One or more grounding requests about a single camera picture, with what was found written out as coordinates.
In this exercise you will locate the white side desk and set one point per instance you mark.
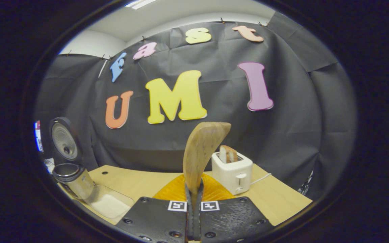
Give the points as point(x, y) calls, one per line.
point(49, 165)

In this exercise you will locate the silver rice cooker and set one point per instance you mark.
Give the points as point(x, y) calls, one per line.
point(76, 182)

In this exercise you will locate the black backdrop cloth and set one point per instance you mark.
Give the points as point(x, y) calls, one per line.
point(248, 141)

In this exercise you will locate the wooden spoon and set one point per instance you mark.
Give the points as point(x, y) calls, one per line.
point(201, 152)

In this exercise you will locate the ceiling light panel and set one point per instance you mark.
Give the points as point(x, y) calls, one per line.
point(140, 3)

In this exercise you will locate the clear plastic rice container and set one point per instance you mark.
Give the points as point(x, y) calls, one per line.
point(120, 199)

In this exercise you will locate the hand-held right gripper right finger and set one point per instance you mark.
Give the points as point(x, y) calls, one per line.
point(231, 216)

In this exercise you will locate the white toaster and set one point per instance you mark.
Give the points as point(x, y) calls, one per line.
point(230, 175)

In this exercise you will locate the toasted bread slice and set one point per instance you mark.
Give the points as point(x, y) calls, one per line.
point(228, 154)

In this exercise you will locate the computer monitor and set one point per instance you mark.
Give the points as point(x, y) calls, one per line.
point(38, 136)

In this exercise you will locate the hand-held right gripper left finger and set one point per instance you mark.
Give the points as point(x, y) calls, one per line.
point(154, 216)

